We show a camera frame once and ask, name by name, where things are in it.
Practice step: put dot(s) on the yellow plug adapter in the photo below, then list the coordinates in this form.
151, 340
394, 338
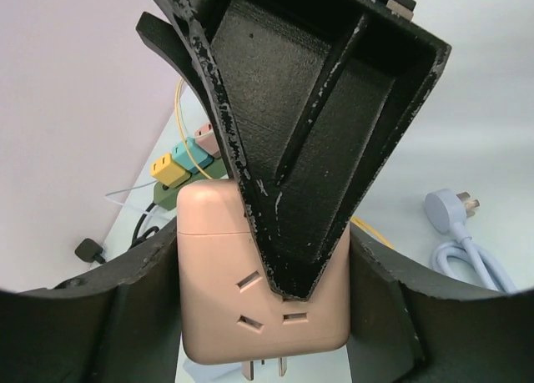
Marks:
169, 173

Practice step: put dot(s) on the pink plug adapter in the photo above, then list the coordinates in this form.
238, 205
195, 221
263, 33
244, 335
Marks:
204, 137

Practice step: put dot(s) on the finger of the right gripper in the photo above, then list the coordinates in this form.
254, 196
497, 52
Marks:
161, 38
310, 98

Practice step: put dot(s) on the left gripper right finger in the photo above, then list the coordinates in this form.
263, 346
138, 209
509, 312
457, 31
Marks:
411, 324

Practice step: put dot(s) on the pink deer cube socket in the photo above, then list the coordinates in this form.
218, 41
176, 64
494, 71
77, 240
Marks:
228, 311

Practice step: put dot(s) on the teal plug adapter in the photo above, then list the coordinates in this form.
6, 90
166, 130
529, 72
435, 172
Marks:
180, 154

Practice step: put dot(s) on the green power strip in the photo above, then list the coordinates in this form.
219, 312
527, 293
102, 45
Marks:
166, 197

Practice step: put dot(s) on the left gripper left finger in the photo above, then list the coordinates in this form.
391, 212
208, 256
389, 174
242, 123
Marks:
119, 322

